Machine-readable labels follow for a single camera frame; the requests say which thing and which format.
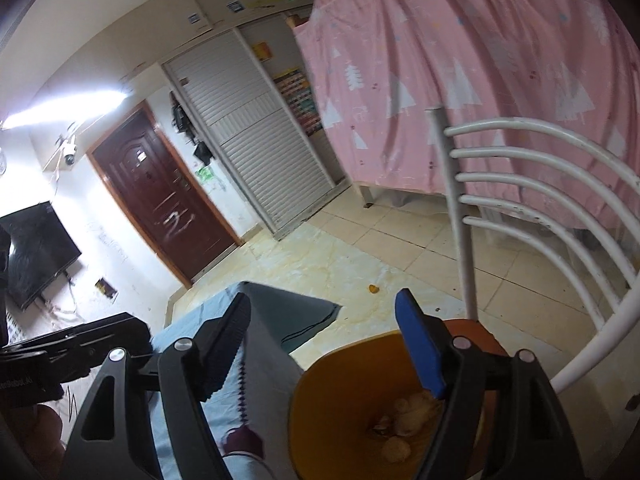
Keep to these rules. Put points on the white security camera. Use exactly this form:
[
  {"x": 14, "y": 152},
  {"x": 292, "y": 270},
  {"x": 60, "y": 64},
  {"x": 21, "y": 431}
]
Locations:
[{"x": 69, "y": 152}]

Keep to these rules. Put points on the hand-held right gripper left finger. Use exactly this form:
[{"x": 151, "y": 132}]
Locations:
[{"x": 225, "y": 345}]

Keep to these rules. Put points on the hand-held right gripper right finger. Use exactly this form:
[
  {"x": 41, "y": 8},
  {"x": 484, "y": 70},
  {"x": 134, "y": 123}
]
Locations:
[{"x": 420, "y": 345}]

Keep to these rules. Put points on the white metal chair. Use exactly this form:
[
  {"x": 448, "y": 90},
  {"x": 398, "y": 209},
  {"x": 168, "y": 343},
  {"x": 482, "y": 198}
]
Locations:
[{"x": 459, "y": 240}]

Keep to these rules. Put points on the white slatted wardrobe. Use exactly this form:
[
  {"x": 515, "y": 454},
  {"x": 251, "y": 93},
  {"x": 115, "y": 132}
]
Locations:
[{"x": 250, "y": 135}]

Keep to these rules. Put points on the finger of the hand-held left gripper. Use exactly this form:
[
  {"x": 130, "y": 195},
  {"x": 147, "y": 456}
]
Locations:
[{"x": 100, "y": 340}]

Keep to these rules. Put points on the yellow plastic bin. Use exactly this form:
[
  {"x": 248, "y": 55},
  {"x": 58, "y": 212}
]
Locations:
[{"x": 345, "y": 400}]

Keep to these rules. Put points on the fluorescent tube light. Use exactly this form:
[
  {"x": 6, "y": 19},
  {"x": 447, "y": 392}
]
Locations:
[{"x": 60, "y": 106}]

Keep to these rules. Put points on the orange wall sticker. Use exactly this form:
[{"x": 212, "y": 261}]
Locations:
[{"x": 261, "y": 52}]

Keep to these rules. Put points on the person's left hand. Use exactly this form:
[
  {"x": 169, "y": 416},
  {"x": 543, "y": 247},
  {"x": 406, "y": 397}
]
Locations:
[{"x": 42, "y": 430}]

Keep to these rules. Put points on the colourful wall poster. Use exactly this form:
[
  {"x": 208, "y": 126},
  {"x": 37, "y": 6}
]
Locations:
[{"x": 297, "y": 100}]

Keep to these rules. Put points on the bed frame leg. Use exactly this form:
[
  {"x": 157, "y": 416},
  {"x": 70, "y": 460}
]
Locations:
[{"x": 366, "y": 195}]

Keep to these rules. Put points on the black flat television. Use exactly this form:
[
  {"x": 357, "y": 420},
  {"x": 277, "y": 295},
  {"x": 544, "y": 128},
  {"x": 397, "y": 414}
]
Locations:
[{"x": 35, "y": 255}]

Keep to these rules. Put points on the dark brown door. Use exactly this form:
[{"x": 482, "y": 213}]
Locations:
[{"x": 160, "y": 200}]

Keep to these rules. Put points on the light blue tablecloth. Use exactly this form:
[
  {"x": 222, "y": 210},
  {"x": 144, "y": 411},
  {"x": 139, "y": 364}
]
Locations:
[{"x": 270, "y": 340}]

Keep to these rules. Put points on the green wall sticker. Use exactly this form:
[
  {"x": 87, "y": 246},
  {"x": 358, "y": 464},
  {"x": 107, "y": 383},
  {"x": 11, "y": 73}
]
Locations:
[{"x": 205, "y": 174}]

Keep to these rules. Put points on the pink tree-print bed curtain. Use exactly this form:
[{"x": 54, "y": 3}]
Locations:
[{"x": 450, "y": 35}]

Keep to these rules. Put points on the black hanging bag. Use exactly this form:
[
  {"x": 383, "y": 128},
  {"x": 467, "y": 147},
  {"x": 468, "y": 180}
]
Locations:
[
  {"x": 202, "y": 153},
  {"x": 181, "y": 115}
]

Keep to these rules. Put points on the open wall socket box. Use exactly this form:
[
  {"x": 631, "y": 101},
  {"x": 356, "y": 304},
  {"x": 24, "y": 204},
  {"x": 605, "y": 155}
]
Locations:
[{"x": 106, "y": 288}]

